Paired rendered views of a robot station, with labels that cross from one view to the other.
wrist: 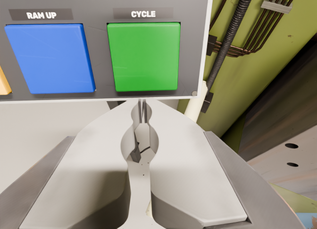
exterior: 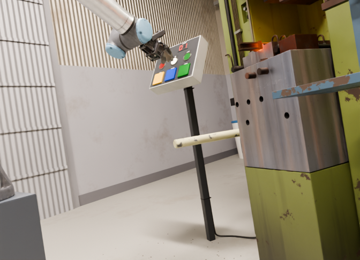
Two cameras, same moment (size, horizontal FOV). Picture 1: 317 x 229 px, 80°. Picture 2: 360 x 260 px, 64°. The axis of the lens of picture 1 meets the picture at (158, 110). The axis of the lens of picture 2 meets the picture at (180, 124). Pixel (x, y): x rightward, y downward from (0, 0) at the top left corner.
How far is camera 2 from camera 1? 154 cm
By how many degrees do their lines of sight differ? 71
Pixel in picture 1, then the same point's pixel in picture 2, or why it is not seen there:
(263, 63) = not seen: hidden behind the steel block
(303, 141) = (236, 97)
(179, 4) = (190, 60)
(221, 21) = not seen: hidden behind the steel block
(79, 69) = (173, 74)
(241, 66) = not seen: hidden behind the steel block
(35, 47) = (169, 72)
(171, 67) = (187, 69)
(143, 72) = (182, 72)
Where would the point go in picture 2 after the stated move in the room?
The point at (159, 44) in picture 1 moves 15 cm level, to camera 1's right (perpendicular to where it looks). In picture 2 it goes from (186, 66) to (207, 59)
